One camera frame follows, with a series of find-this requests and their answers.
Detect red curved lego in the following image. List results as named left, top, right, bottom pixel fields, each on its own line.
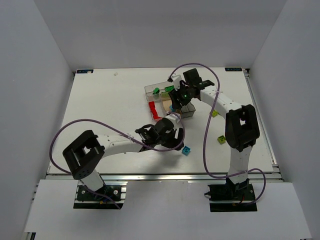
left=152, top=112, right=162, bottom=121

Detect small green number lego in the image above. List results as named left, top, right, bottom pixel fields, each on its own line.
left=152, top=87, right=160, bottom=96

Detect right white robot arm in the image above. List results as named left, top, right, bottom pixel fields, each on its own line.
left=168, top=68, right=260, bottom=189

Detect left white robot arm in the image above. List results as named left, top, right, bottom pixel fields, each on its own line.
left=62, top=114, right=185, bottom=193

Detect amber transparent container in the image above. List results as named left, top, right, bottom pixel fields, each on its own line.
left=161, top=97, right=172, bottom=114

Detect grey smoky container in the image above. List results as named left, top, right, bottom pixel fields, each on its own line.
left=179, top=102, right=196, bottom=119

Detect long clear smoky container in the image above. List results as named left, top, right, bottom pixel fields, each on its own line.
left=144, top=81, right=174, bottom=103

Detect cyan small lego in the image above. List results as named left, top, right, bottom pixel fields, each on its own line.
left=181, top=145, right=191, bottom=156

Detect lime flat square lego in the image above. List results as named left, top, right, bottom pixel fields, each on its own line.
left=212, top=110, right=219, bottom=118

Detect right blue table label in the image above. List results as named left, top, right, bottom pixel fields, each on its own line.
left=224, top=67, right=243, bottom=72

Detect blue table label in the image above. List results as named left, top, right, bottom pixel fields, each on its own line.
left=224, top=67, right=243, bottom=72
left=76, top=69, right=94, bottom=74

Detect lime lego near front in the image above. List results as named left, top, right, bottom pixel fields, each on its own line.
left=217, top=135, right=226, bottom=145

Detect left blue table label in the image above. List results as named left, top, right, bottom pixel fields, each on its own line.
left=76, top=69, right=94, bottom=74

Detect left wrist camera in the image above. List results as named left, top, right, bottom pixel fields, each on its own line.
left=165, top=113, right=181, bottom=126

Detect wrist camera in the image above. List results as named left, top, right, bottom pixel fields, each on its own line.
left=165, top=113, right=181, bottom=126
left=167, top=73, right=183, bottom=91

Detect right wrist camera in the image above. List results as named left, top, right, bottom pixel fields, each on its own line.
left=167, top=73, right=183, bottom=91

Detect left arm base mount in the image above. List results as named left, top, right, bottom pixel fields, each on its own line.
left=73, top=181, right=127, bottom=210

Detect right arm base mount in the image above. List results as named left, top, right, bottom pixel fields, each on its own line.
left=204, top=178, right=258, bottom=213

